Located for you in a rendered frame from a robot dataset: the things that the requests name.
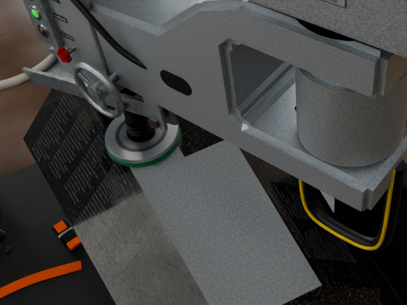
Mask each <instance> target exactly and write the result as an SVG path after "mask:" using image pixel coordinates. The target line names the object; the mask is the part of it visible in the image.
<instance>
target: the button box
mask: <svg viewBox="0 0 407 305"><path fill-rule="evenodd" d="M23 2H24V5H25V7H26V9H27V11H28V14H29V16H30V19H31V21H32V23H33V26H34V28H35V30H36V32H37V35H38V37H39V39H41V40H43V41H45V42H47V43H48V44H50V45H52V46H54V47H56V48H60V47H64V46H65V44H64V41H63V39H62V36H61V33H60V31H59V29H58V26H57V23H56V21H55V18H54V16H53V13H52V11H51V8H50V5H49V3H48V1H47V0H33V1H29V0H23ZM30 6H34V7H35V8H36V9H37V10H38V11H39V12H40V14H41V20H38V19H36V18H35V17H34V16H33V15H32V13H31V11H30ZM38 24H40V25H42V26H43V27H44V28H45V29H46V30H47V32H48V38H45V37H43V35H41V34H40V32H39V30H38Z"/></svg>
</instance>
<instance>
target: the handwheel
mask: <svg viewBox="0 0 407 305"><path fill-rule="evenodd" d="M81 70H85V71H87V72H89V73H91V74H92V75H94V76H95V77H96V78H97V79H95V80H94V81H92V80H91V79H90V78H89V77H88V76H86V75H85V74H84V73H83V72H82V71H81ZM73 77H74V81H75V82H76V85H77V86H78V88H79V90H80V92H81V93H82V95H83V96H84V97H85V98H86V100H87V101H88V102H89V103H90V104H91V105H92V106H93V107H94V108H95V109H97V110H98V111H99V112H100V113H102V114H103V115H105V116H107V117H111V118H118V117H120V116H121V115H122V113H123V111H124V104H123V101H122V98H121V96H120V94H119V92H118V90H117V89H116V87H115V86H114V83H116V82H117V81H118V80H119V77H118V75H117V74H116V73H114V72H112V73H111V74H109V75H108V76H106V75H105V74H104V73H103V72H102V71H101V70H100V69H98V68H97V67H95V66H94V65H92V64H90V63H88V62H78V63H76V64H75V65H74V67H73ZM84 82H85V83H86V84H87V85H88V86H87V87H86V85H85V84H84ZM109 93H110V95H111V96H112V98H113V100H114V104H115V107H116V109H115V110H111V109H109V108H108V107H107V104H106V101H105V99H104V98H105V97H107V96H108V95H109Z"/></svg>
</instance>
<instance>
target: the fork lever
mask: <svg viewBox="0 0 407 305"><path fill-rule="evenodd" d="M49 50H50V52H51V53H53V54H54V55H55V56H56V58H57V61H56V62H55V63H54V64H53V65H52V66H51V67H50V68H49V69H48V70H46V71H45V72H42V71H38V70H34V69H31V68H27V67H24V68H23V69H22V70H23V72H24V73H25V74H26V75H27V76H28V77H29V78H30V82H32V83H35V84H38V85H42V86H45V87H49V88H52V89H55V90H59V91H62V92H65V93H68V94H72V95H75V96H79V97H83V98H85V97H84V96H83V95H82V93H81V92H80V90H79V88H78V86H77V85H76V82H75V81H74V77H73V74H71V73H69V72H68V71H66V70H64V69H63V68H62V67H61V65H60V63H59V60H58V57H57V55H56V53H55V50H54V48H53V47H51V48H49ZM119 94H120V96H121V98H122V101H123V104H124V110H125V111H129V112H132V113H135V114H139V115H141V116H145V117H148V114H147V110H146V107H145V104H144V100H143V99H141V98H138V97H134V96H130V95H127V94H123V93H119ZM104 99H105V101H106V104H107V105H109V106H111V107H115V104H114V100H113V98H112V96H111V95H110V94H109V95H108V96H107V97H105V98H104ZM163 111H164V115H165V119H166V122H167V123H169V124H172V125H177V124H178V120H177V118H176V116H175V114H174V113H172V112H171V111H169V110H167V109H165V108H163ZM147 122H148V124H149V126H151V127H152V128H154V129H156V128H158V127H159V126H160V125H159V122H158V121H157V120H156V119H155V118H154V117H150V118H148V119H147Z"/></svg>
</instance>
